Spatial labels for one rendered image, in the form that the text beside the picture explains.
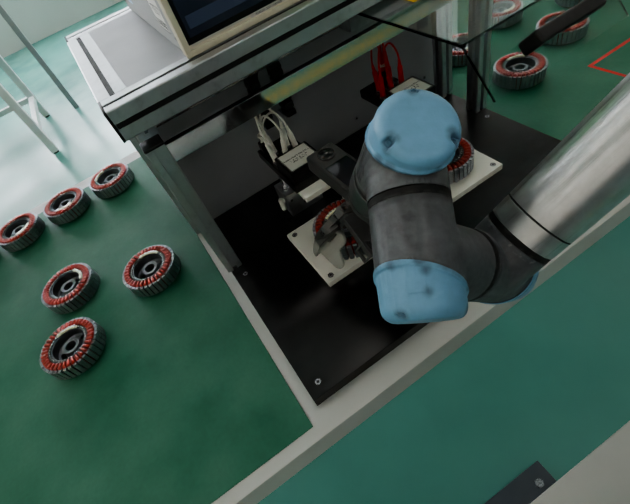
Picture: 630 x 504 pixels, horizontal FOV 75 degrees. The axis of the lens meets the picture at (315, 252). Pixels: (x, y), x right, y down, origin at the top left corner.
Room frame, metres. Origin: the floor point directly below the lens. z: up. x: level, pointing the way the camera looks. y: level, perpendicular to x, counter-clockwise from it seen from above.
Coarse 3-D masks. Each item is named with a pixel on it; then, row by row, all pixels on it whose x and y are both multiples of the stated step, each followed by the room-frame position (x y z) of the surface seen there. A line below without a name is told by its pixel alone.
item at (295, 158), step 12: (276, 144) 0.67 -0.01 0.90; (300, 144) 0.61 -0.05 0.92; (264, 156) 0.65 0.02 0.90; (288, 156) 0.59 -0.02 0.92; (300, 156) 0.58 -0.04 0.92; (276, 168) 0.60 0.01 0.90; (288, 168) 0.56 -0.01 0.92; (300, 168) 0.55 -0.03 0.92; (288, 180) 0.56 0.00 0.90; (300, 180) 0.54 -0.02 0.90; (312, 180) 0.55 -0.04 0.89; (300, 192) 0.54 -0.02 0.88; (312, 192) 0.53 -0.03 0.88
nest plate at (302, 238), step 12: (300, 228) 0.56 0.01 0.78; (300, 240) 0.53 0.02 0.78; (312, 240) 0.52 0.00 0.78; (300, 252) 0.51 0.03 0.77; (312, 252) 0.49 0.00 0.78; (312, 264) 0.46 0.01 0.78; (324, 264) 0.45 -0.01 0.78; (348, 264) 0.43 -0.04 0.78; (360, 264) 0.43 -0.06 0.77; (324, 276) 0.43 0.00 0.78; (336, 276) 0.42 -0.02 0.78
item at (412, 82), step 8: (408, 80) 0.67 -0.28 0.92; (416, 80) 0.66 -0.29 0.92; (368, 88) 0.73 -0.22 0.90; (392, 88) 0.66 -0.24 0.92; (400, 88) 0.65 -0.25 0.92; (408, 88) 0.64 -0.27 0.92; (416, 88) 0.63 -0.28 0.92; (424, 88) 0.62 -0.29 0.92; (432, 88) 0.62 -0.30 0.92; (368, 96) 0.71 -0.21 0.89; (376, 96) 0.70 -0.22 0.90; (376, 104) 0.69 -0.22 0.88
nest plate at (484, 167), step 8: (480, 152) 0.56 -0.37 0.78; (480, 160) 0.54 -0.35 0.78; (488, 160) 0.54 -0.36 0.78; (480, 168) 0.52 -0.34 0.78; (488, 168) 0.52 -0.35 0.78; (496, 168) 0.51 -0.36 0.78; (472, 176) 0.51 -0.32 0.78; (480, 176) 0.51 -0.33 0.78; (488, 176) 0.50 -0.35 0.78; (456, 184) 0.51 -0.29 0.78; (464, 184) 0.50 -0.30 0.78; (472, 184) 0.50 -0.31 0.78; (456, 192) 0.49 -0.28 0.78; (464, 192) 0.49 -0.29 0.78
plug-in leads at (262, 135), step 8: (272, 112) 0.64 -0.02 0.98; (256, 120) 0.63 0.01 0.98; (264, 120) 0.66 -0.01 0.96; (272, 120) 0.63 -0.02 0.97; (280, 120) 0.65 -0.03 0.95; (280, 128) 0.65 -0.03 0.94; (288, 128) 0.63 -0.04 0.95; (264, 136) 0.65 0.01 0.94; (280, 136) 0.62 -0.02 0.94; (288, 136) 0.63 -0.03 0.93; (264, 144) 0.66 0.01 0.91; (272, 144) 0.64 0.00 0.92; (288, 144) 0.65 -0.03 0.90; (296, 144) 0.63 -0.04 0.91; (264, 152) 0.66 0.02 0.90; (272, 152) 0.62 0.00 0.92
